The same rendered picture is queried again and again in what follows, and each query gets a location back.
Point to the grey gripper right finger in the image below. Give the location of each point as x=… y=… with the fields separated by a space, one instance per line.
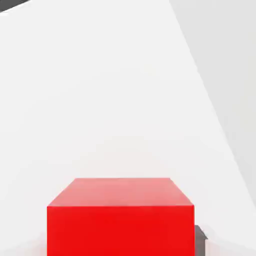
x=200 y=244

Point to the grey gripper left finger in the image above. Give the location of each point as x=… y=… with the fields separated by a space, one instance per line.
x=43 y=249

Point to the small red cube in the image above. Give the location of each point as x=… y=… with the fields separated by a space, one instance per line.
x=120 y=230

